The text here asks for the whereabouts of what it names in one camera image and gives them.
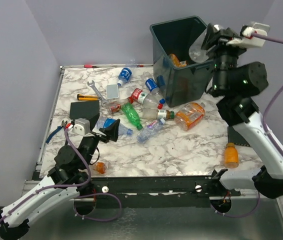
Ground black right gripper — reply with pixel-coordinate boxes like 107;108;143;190
201;22;250;94

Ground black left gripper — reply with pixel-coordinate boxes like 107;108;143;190
79;113;121;169

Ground blue label crushed bottle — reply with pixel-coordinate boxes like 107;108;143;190
95;116;133;136

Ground clear jar bottle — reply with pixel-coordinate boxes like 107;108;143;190
188;29;209;64

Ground crushed orange label bottle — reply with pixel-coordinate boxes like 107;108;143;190
169;53;188;68

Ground red label water bottle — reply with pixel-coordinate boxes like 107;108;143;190
131;88;160;109

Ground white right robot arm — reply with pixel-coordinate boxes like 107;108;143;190
201;22;283;199

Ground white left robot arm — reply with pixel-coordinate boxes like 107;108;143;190
0;118;120;240

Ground dark green plastic bin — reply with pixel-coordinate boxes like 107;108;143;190
149;16;213;108

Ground red bottle cap near bin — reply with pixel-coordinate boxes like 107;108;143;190
157;103;163;109

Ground pepsi bottle beside bin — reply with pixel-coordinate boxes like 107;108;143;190
145;78;164;96

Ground black flat box left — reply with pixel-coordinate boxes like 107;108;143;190
69;100;100;120

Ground silver wrench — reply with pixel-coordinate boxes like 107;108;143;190
87;80;110;107

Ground green plastic bottle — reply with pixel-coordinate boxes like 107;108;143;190
121;102;143;131

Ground yellow utility knife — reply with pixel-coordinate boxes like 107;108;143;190
76;94;100;101

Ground white grey power bank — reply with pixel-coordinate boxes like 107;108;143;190
106;84;119;100

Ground blue label bottle far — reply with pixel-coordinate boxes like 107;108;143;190
117;67;132;87

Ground green cap tea bottle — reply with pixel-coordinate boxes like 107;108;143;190
142;107;176;120

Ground red screwdriver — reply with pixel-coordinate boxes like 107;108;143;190
83;64;99;69

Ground blue bottle cap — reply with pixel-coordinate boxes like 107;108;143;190
159;98;165;104

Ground large orange label bottle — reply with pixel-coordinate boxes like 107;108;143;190
174;102;206;131

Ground orange juice bottle right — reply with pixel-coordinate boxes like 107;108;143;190
224;142;239;169

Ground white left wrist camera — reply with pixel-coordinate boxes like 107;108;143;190
72;118;91;137

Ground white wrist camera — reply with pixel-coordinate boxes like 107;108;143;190
226;21;271;49
72;118;91;137

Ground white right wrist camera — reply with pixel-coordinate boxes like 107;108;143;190
226;21;271;49

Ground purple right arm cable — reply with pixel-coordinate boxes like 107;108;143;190
210;33;283;218

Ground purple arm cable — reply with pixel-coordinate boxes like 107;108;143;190
0;123;122;237
210;33;283;218

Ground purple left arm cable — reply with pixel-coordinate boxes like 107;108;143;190
0;123;122;237

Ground blue handled pliers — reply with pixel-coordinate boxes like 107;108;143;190
45;120;68;144

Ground black network switch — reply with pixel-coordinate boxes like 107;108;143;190
227;126;250;147

